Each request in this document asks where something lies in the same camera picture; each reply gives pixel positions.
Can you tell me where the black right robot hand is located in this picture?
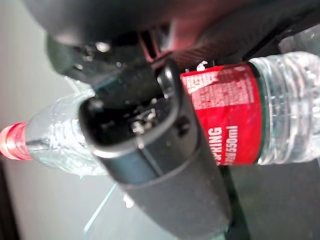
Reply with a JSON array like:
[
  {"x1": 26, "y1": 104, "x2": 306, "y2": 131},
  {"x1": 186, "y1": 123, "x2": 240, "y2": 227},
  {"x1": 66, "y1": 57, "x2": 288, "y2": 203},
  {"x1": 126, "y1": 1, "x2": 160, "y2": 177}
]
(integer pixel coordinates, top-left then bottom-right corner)
[{"x1": 19, "y1": 0, "x2": 320, "y2": 238}]

